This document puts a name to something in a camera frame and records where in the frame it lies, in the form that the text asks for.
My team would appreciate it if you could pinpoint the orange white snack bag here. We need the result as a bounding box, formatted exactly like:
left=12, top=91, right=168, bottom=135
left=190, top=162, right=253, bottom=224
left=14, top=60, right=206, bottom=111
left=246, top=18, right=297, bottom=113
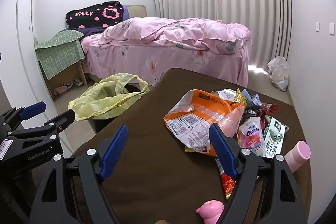
left=163, top=89, right=246, bottom=157

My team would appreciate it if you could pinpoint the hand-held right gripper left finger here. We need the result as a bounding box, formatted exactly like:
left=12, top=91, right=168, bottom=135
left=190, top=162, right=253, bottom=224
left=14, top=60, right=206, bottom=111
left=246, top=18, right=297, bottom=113
left=29, top=124, right=129, bottom=224

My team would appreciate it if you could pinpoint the beige headboard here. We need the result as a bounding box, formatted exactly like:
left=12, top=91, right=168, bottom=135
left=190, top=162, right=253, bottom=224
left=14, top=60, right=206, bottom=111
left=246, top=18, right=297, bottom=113
left=127, top=5, right=147, bottom=20

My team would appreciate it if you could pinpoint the pink tissue pack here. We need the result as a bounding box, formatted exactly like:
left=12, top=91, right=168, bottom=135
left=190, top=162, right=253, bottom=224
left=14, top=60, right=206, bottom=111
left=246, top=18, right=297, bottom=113
left=238, top=116, right=265, bottom=157

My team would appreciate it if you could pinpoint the yellow plastic bag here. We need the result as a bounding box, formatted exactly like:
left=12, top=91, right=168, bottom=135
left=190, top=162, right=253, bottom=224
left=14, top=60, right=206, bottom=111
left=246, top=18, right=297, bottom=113
left=68, top=73, right=150, bottom=121

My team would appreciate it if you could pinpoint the pink toy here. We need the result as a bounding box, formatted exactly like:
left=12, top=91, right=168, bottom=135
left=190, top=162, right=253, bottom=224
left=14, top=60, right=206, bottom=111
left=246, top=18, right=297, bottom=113
left=196, top=199, right=225, bottom=224

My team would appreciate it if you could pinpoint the blue white wrapper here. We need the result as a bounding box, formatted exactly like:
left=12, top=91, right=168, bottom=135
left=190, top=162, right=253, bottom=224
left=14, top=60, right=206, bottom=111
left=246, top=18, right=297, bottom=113
left=241, top=89, right=263, bottom=109

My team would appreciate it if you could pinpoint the gold foil wrapper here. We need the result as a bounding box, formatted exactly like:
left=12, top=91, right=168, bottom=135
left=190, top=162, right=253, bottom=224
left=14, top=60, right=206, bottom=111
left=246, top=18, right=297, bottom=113
left=231, top=89, right=248, bottom=109

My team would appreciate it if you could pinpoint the brown tablecloth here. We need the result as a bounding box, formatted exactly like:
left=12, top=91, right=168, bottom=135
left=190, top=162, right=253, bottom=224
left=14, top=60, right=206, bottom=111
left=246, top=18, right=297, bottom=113
left=71, top=68, right=313, bottom=224

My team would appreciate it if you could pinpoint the pink floral bed sheet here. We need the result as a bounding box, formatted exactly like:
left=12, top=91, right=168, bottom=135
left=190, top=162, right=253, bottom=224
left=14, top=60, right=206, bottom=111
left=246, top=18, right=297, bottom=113
left=80, top=35, right=252, bottom=88

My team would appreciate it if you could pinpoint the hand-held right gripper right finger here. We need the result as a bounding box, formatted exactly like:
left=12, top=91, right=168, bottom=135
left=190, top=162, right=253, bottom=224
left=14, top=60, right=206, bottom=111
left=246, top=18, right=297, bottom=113
left=209, top=123, right=309, bottom=224

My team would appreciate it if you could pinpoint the white plastic bag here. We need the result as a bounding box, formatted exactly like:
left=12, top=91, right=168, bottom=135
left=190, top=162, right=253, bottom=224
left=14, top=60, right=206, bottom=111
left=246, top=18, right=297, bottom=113
left=267, top=56, right=289, bottom=92

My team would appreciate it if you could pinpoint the pink bottle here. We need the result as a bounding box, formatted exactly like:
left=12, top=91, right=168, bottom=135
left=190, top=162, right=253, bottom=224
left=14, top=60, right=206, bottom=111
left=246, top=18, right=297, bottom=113
left=285, top=140, right=311, bottom=173

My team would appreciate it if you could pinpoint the red stick wrapper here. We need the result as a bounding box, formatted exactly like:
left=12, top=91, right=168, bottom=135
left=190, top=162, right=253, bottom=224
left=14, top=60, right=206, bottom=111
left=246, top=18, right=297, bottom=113
left=215, top=158, right=237, bottom=199

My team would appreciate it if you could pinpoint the black pink printed blanket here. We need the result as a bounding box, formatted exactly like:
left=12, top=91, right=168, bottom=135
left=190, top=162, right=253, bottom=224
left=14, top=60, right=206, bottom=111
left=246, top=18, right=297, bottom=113
left=66, top=1, right=124, bottom=30

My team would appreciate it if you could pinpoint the green checked cloth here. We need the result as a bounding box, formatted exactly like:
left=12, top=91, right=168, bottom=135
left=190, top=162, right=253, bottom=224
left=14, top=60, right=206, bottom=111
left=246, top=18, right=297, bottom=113
left=35, top=29, right=86, bottom=80

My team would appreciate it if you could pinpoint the white printed paper cup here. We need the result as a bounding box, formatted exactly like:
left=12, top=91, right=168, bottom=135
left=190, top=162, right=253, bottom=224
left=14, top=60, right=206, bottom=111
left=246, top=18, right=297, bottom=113
left=210, top=89, right=238, bottom=104

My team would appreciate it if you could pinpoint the green white milk carton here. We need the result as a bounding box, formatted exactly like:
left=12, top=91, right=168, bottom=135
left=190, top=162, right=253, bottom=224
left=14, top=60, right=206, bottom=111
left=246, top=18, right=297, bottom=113
left=262, top=117, right=290, bottom=159

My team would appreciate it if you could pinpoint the black wrapper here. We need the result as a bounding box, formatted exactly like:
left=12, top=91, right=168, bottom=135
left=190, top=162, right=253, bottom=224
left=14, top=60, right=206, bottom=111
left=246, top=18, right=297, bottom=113
left=241, top=109, right=263, bottom=122

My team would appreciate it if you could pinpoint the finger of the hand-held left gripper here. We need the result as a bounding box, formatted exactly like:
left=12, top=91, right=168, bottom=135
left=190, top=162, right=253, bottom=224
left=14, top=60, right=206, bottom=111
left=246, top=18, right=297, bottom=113
left=10, top=109, right=76, bottom=143
left=0, top=101, right=47, bottom=135

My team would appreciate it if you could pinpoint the pink floral duvet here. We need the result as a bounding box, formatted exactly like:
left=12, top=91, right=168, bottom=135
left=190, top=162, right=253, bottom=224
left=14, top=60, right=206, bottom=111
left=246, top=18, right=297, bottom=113
left=98, top=17, right=251, bottom=52

